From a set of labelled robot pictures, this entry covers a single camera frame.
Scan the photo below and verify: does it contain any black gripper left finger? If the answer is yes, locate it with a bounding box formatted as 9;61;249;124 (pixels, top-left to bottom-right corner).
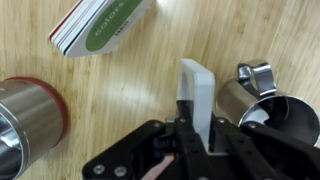
82;100;214;180

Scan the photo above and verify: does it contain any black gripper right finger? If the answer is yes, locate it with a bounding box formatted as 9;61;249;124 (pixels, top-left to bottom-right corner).
210;117;320;180

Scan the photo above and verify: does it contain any white and blue board book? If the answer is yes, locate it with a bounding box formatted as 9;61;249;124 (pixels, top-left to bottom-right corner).
177;59;215;153

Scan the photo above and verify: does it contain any green white colors book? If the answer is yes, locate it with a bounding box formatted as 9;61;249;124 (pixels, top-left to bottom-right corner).
48;0;156;57

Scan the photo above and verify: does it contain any steel measuring cup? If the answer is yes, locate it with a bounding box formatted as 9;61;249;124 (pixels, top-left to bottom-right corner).
216;59;319;145

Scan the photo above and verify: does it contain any steel can red rim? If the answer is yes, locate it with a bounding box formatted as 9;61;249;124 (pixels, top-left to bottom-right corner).
0;77;68;180

